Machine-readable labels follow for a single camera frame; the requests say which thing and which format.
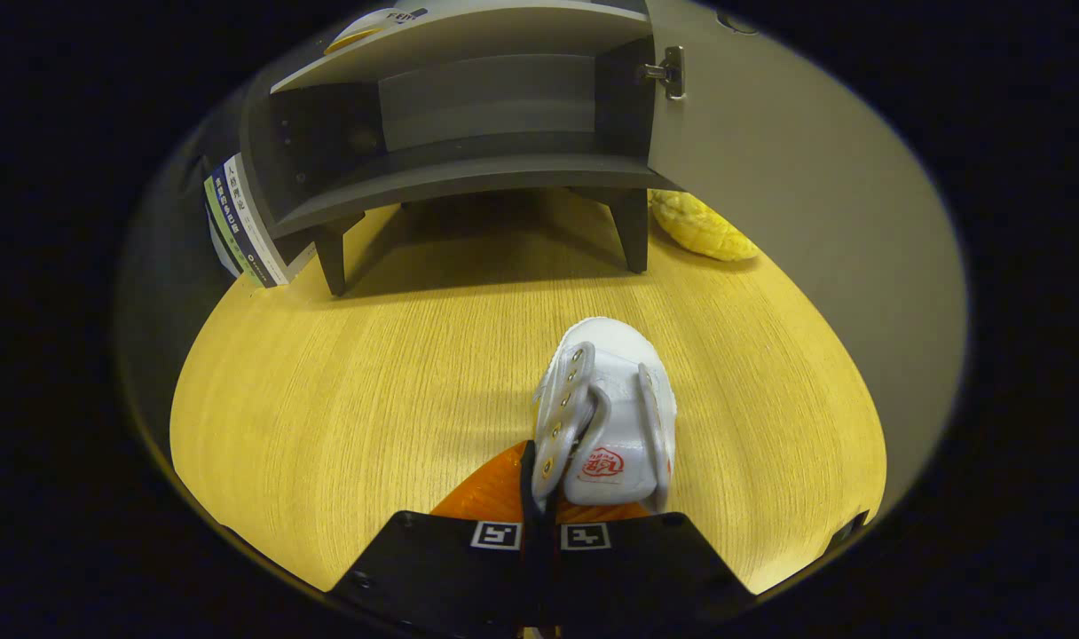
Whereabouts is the dark blue book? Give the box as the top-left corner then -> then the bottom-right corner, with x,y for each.
211,160 -> 287,287

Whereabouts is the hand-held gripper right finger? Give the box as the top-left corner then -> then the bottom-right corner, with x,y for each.
548,501 -> 758,639

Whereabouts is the yellow plush toy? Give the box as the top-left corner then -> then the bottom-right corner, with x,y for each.
650,189 -> 760,262

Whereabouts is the black backdrop cloth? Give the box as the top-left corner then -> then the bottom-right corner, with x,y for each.
114,106 -> 256,498

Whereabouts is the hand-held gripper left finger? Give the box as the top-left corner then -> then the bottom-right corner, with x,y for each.
331,441 -> 540,639

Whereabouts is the grey book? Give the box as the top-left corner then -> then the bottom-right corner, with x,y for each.
224,153 -> 319,285

